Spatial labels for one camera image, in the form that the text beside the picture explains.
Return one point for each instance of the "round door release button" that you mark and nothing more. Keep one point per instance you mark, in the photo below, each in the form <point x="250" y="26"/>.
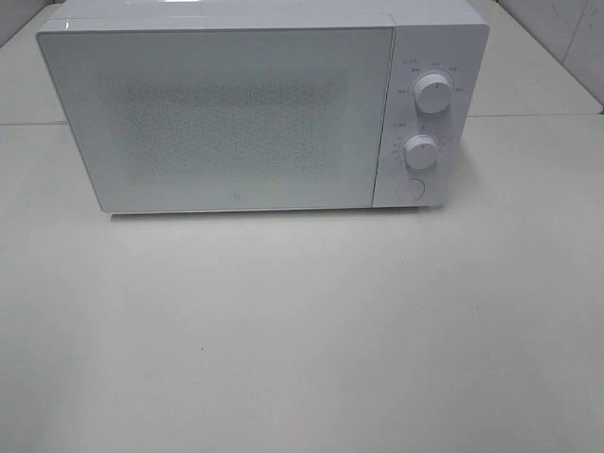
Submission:
<point x="411" y="190"/>

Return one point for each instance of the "white microwave knob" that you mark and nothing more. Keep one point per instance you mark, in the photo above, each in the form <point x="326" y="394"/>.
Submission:
<point x="420" y="152"/>
<point x="433" y="91"/>

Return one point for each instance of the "white microwave door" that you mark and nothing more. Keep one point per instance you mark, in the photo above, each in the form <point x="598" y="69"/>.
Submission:
<point x="184" y="121"/>

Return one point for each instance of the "white microwave oven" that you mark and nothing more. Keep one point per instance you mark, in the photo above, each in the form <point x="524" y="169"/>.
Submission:
<point x="449" y="36"/>

